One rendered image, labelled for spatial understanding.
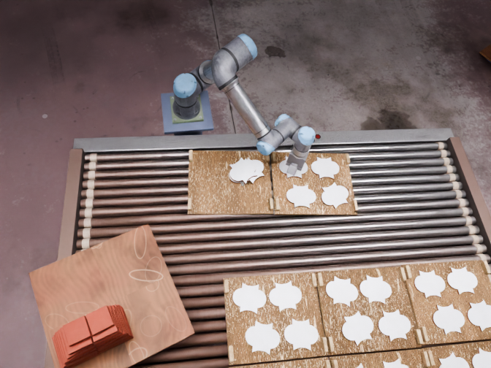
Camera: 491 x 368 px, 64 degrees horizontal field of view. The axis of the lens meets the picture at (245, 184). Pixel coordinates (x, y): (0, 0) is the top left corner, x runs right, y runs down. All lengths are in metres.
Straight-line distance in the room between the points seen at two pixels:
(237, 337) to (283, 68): 2.61
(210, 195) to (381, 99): 2.28
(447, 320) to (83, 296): 1.54
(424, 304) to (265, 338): 0.74
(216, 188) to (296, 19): 2.64
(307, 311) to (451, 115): 2.66
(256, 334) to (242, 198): 0.63
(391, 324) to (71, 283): 1.35
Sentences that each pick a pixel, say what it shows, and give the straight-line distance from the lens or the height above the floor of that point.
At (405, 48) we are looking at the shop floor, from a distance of 4.35.
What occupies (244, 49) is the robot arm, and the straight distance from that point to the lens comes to 1.73.
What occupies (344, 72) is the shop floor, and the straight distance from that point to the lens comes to 3.87.
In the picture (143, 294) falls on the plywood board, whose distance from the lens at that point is 1.67.
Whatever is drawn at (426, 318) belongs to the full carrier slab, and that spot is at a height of 0.94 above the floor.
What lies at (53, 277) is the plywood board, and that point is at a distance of 1.78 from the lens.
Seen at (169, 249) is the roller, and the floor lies 0.92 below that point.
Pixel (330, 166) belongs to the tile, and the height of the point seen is 0.95.
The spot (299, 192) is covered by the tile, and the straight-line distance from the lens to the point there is 1.96.
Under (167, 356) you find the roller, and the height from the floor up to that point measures 0.92.
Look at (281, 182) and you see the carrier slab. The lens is 1.98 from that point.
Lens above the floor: 2.66
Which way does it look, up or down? 63 degrees down
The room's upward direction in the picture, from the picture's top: 12 degrees clockwise
